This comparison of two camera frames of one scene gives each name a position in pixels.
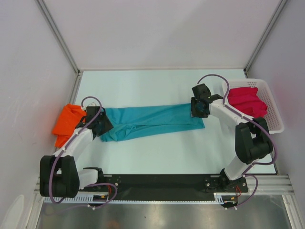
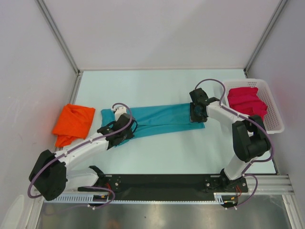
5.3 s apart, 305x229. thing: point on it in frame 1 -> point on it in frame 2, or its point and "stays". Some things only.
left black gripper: [107, 125] -> [130, 135]
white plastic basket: [272, 117] stays
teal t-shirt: [127, 121] stays
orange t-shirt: [69, 118] stays
